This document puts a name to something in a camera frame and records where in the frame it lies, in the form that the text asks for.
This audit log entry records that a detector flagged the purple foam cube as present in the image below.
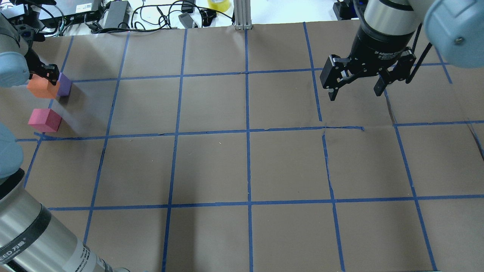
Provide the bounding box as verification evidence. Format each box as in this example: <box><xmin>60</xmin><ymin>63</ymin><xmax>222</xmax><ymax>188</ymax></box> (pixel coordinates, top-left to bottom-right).
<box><xmin>56</xmin><ymin>73</ymin><xmax>71</xmax><ymax>97</ymax></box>

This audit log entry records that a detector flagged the black power adapter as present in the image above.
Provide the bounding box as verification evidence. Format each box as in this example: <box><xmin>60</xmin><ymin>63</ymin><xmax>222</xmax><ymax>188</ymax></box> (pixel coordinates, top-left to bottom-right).
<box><xmin>103</xmin><ymin>0</ymin><xmax>131</xmax><ymax>29</ymax></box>

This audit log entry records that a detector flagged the yellow tape roll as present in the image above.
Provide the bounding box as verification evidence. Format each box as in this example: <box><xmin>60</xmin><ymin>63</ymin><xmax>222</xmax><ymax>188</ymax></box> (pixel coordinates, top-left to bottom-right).
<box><xmin>207</xmin><ymin>0</ymin><xmax>230</xmax><ymax>12</ymax></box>

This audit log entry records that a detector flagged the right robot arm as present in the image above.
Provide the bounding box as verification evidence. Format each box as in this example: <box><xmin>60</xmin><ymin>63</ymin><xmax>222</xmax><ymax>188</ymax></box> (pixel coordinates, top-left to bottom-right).
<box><xmin>320</xmin><ymin>0</ymin><xmax>484</xmax><ymax>101</ymax></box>

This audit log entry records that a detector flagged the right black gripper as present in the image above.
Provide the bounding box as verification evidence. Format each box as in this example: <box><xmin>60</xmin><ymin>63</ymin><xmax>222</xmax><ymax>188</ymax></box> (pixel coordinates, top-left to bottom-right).
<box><xmin>320</xmin><ymin>26</ymin><xmax>416</xmax><ymax>101</ymax></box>

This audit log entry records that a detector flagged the red foam cube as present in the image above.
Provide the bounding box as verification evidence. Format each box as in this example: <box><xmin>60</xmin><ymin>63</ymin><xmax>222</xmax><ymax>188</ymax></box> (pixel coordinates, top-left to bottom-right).
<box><xmin>28</xmin><ymin>108</ymin><xmax>62</xmax><ymax>133</ymax></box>

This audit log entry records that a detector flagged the aluminium frame post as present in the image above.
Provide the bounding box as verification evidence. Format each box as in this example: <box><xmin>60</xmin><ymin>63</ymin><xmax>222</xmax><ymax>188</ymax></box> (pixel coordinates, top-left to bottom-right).
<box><xmin>233</xmin><ymin>0</ymin><xmax>253</xmax><ymax>30</ymax></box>

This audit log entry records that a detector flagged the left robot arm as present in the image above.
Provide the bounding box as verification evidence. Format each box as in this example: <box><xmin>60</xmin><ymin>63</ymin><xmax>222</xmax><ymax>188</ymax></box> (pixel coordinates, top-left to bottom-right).
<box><xmin>0</xmin><ymin>15</ymin><xmax>127</xmax><ymax>272</ymax></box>

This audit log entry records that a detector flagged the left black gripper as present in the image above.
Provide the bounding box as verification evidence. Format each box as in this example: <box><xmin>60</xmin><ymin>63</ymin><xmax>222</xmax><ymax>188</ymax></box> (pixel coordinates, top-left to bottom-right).
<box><xmin>17</xmin><ymin>25</ymin><xmax>59</xmax><ymax>86</ymax></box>

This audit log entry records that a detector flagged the orange foam cube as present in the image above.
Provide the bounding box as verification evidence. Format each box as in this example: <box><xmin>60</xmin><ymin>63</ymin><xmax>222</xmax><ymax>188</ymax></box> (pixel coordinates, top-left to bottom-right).
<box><xmin>26</xmin><ymin>74</ymin><xmax>61</xmax><ymax>99</ymax></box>

